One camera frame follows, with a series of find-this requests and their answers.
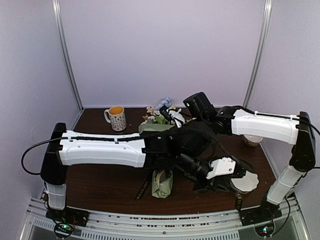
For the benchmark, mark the aluminium frame post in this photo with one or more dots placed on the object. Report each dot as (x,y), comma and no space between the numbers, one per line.
(66,57)
(264,30)

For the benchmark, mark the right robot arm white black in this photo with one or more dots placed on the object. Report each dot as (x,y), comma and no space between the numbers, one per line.
(294,130)

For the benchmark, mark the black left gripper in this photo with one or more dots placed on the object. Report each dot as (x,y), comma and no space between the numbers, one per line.
(218,182)

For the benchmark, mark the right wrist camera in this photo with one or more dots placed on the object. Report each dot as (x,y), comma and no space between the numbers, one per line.
(173,115)

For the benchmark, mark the scalloped white bowl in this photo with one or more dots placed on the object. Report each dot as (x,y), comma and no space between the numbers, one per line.
(245,184)

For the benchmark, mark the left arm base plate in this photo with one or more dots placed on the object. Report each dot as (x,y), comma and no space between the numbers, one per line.
(69,215)

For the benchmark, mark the right aluminium frame post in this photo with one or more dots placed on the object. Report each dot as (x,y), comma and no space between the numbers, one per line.
(264,30)

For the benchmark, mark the wrapping paper sheet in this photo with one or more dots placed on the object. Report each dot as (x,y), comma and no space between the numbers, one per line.
(161,180)

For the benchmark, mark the peach flower stem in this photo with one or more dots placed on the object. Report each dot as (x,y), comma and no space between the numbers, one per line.
(150,113)

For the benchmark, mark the blue flower stem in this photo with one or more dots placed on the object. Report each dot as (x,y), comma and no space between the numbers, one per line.
(167,101)

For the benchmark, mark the left aluminium frame post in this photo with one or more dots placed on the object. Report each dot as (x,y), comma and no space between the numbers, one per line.
(66,57)

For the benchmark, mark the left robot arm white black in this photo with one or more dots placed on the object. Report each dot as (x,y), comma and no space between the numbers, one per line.
(174,147)

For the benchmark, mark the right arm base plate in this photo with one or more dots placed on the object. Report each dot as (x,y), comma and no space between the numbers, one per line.
(258,215)

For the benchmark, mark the small white bowl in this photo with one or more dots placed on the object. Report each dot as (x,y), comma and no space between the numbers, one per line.
(251,140)

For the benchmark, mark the patterned mug yellow inside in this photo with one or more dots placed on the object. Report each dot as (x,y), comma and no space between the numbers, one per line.
(116,117)

